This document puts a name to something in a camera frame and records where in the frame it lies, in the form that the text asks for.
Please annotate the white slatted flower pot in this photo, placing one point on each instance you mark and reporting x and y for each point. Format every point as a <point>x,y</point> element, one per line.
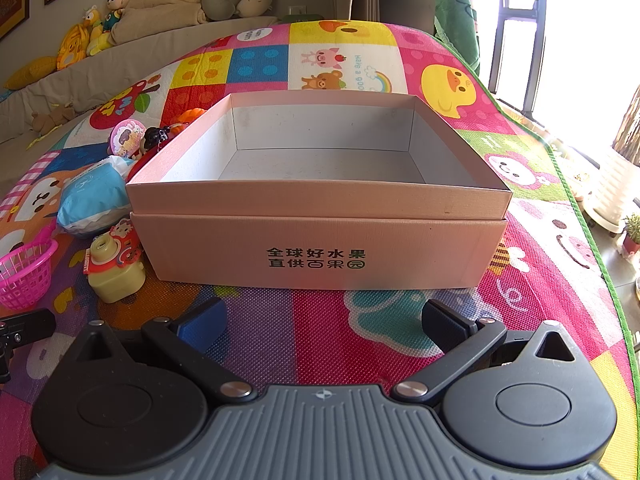
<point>612,195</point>

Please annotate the boy doll plush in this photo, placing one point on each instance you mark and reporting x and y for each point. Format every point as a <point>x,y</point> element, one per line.
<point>115,12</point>

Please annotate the orange plastic toy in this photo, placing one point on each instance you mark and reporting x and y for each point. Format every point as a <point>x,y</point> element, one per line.
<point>190,119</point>

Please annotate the colourful cartoon play mat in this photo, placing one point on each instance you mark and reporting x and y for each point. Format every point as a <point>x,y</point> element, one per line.
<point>540,240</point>

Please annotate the green digital clock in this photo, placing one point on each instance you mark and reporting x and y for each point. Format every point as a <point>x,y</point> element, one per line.
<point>305,17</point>

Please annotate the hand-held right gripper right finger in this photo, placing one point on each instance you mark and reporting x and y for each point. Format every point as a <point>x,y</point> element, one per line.
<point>441,322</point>

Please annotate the yellow pillow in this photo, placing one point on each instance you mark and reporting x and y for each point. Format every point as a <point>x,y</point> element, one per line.
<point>31,72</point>

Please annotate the beige cushion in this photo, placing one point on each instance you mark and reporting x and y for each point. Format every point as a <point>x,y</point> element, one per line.
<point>160,10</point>

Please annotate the dark-haired small doll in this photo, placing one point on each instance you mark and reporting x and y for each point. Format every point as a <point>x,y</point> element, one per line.
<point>156,139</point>

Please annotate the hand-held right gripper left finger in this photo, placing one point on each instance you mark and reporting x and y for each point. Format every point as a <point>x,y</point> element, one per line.
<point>207,321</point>

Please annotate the black window frame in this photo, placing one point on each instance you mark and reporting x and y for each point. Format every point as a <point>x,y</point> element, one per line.
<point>500,50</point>

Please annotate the round pink toy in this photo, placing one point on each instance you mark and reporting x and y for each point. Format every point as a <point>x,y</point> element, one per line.
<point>126,137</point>

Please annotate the wall socket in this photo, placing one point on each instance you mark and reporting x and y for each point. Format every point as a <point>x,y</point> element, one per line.
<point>297,9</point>

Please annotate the brown plush toy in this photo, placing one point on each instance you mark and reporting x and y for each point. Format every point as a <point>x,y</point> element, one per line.
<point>52,119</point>

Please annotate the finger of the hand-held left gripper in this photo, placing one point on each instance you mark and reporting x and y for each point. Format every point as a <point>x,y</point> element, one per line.
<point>30,325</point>

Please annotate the green cartoon towel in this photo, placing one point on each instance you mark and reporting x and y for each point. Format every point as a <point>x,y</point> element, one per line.
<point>456,15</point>

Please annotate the pink cardboard box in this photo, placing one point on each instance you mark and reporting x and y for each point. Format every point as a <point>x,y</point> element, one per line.
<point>320,240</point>

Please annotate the beige sofa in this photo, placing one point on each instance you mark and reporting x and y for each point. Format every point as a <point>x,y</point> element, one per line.
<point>75,90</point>

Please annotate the yellow tiger plush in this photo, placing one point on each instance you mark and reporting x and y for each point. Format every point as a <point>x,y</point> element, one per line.
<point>72,47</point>

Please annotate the pink plastic basket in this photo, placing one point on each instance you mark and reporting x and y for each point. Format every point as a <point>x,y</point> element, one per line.
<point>25,272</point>

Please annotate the small potted cactus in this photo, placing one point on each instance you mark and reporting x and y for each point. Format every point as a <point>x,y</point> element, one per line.
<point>632,235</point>

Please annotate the blue wet wipes packet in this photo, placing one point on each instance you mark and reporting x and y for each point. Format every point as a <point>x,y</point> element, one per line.
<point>92,200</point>

